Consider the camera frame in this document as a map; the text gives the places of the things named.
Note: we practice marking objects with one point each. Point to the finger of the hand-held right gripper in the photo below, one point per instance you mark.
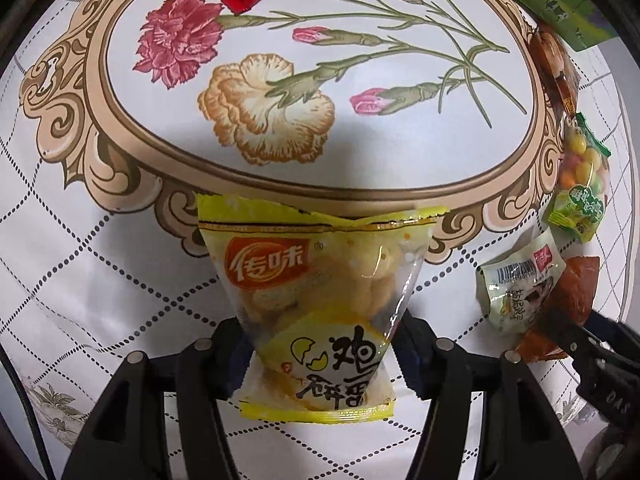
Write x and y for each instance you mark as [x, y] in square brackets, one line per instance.
[572, 340]
[617, 330]

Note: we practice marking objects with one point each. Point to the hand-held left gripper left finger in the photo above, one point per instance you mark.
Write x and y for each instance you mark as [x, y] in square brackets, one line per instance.
[225, 355]

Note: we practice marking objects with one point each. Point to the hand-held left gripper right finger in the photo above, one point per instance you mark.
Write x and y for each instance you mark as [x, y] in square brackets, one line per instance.
[417, 366]

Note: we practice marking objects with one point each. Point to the orange snack packet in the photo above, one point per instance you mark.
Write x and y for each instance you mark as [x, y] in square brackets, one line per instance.
[575, 285]

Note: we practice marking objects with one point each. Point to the yellow egg biscuit packet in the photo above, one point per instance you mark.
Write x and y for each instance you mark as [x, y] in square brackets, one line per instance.
[310, 280]

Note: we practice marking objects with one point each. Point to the printed cardboard box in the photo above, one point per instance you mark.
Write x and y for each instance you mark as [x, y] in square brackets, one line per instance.
[560, 5]

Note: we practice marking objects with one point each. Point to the small white green snack packet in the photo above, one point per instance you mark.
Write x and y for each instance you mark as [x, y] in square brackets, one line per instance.
[515, 285]

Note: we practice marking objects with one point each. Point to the green candy packet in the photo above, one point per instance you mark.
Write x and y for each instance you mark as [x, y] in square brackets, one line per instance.
[582, 195]

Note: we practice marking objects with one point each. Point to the floral checked blanket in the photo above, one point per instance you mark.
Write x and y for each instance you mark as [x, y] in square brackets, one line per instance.
[150, 210]

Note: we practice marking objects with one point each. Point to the brown snack packet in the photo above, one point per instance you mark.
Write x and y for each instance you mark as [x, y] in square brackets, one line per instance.
[550, 55]

